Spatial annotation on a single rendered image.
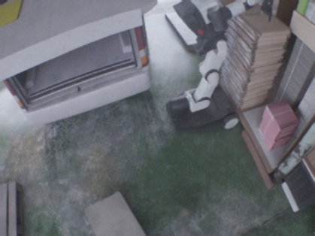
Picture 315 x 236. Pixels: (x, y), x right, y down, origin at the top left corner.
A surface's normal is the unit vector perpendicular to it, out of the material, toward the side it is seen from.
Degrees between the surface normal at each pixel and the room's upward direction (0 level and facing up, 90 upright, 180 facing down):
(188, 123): 0
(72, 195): 0
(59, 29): 11
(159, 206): 0
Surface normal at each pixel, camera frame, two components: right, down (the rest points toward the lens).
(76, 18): 0.01, -0.44
